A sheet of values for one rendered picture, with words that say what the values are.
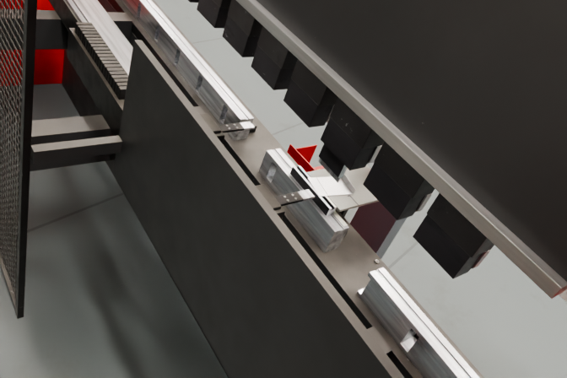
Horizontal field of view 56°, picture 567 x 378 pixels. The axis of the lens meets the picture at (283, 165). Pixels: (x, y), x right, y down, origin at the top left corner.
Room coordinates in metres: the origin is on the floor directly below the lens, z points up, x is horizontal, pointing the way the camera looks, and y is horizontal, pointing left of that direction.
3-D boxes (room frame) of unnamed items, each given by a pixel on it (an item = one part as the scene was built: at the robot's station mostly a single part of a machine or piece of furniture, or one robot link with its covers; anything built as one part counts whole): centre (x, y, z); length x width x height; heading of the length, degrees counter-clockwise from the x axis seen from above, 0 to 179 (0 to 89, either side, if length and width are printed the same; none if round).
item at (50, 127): (1.46, 0.57, 0.81); 0.64 x 0.08 x 0.14; 138
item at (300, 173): (1.35, -0.11, 0.99); 0.20 x 0.03 x 0.03; 48
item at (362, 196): (1.45, -0.23, 1.00); 0.26 x 0.18 x 0.01; 138
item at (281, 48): (1.59, 0.14, 1.26); 0.15 x 0.09 x 0.17; 48
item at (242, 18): (1.73, 0.29, 1.26); 0.15 x 0.09 x 0.17; 48
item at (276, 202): (1.22, -0.02, 1.01); 0.26 x 0.12 x 0.05; 138
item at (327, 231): (1.38, -0.09, 0.92); 0.39 x 0.06 x 0.10; 48
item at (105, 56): (1.56, 0.71, 1.02); 0.44 x 0.06 x 0.04; 48
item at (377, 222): (2.03, -0.52, 0.39); 0.18 x 0.18 x 0.78; 62
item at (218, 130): (1.45, 0.24, 1.01); 0.26 x 0.12 x 0.05; 138
